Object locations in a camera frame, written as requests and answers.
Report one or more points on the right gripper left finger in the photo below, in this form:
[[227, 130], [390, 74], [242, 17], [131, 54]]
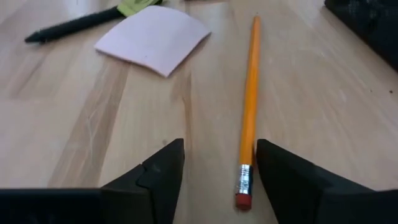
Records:
[[155, 189]]

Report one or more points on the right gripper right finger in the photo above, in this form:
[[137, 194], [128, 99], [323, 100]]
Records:
[[289, 186]]

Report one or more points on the orange-yellow wooden pencil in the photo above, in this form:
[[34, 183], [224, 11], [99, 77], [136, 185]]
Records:
[[251, 93]]

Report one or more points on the pink sticky note pad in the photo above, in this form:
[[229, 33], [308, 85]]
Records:
[[155, 37]]

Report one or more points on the black pen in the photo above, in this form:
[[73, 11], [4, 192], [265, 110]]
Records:
[[71, 26]]

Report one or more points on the black mesh desk organizer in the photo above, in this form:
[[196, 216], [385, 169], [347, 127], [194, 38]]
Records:
[[370, 25]]

